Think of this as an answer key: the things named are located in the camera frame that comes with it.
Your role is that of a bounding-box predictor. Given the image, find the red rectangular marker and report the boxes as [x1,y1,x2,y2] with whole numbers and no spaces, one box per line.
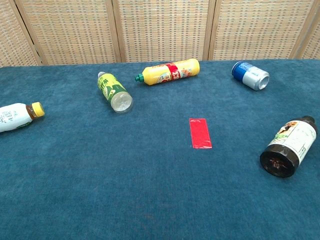
[189,117,213,150]

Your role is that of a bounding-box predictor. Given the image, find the yellow squeeze bottle green cap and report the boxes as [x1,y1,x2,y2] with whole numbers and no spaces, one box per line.
[134,58,201,86]

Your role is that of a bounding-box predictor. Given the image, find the green label clear plastic bottle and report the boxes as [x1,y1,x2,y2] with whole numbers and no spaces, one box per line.
[96,71,134,114]

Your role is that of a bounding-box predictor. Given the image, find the blue table cloth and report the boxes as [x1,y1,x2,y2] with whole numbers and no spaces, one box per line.
[0,58,320,240]

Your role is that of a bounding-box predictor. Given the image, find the woven folding screen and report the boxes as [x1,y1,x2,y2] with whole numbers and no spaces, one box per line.
[0,0,320,68]

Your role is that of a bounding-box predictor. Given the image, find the blue and silver can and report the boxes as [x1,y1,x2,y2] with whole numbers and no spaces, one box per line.
[231,61,271,91]

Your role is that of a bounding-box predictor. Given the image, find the dark brown glass bottle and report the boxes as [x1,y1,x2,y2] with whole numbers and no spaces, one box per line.
[259,115,318,179]

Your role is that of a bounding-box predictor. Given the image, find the white label tea bottle yellow cap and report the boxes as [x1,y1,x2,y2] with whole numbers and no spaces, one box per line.
[0,101,46,134]

